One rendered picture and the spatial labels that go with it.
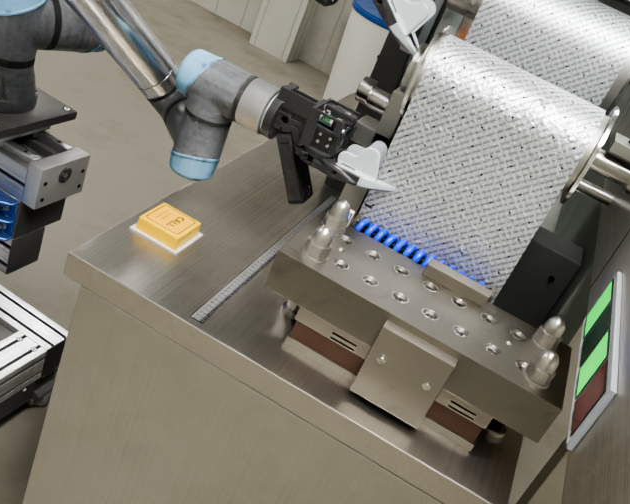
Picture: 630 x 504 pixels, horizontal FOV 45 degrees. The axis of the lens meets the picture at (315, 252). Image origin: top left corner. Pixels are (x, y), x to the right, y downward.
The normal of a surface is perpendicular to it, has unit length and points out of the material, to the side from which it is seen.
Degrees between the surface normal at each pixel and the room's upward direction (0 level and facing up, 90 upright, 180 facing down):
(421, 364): 90
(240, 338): 0
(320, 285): 90
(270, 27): 90
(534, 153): 90
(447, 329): 0
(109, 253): 0
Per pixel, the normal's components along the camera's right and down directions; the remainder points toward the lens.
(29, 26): 0.68, 0.55
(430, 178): -0.37, 0.36
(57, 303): 0.36, -0.80
